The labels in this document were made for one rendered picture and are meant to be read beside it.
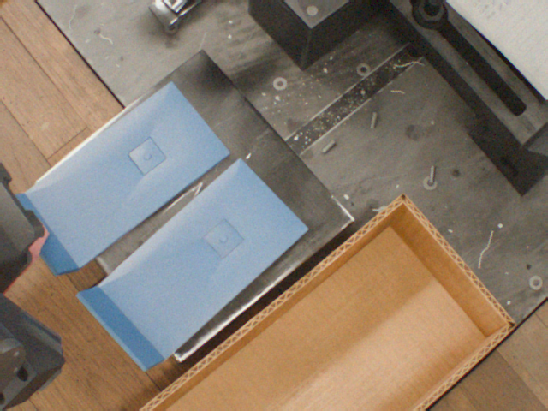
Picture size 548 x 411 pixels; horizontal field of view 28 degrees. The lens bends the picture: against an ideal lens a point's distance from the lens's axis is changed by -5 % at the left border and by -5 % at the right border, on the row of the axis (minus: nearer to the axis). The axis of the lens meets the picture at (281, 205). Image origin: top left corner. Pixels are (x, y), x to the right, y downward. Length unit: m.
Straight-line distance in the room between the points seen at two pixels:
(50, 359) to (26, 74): 0.29
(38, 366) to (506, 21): 0.43
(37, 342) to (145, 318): 0.15
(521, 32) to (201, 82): 0.24
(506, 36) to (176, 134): 0.25
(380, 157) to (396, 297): 0.11
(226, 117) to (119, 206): 0.10
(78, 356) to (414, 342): 0.24
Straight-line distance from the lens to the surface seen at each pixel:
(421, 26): 0.81
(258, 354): 0.80
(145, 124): 0.82
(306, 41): 0.81
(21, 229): 0.69
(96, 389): 0.81
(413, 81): 0.87
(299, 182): 0.81
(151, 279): 0.79
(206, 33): 0.87
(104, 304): 0.78
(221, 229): 0.80
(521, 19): 0.85
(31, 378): 0.64
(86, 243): 0.80
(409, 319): 0.81
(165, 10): 0.79
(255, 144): 0.82
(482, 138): 0.84
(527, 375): 0.83
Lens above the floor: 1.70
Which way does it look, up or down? 75 degrees down
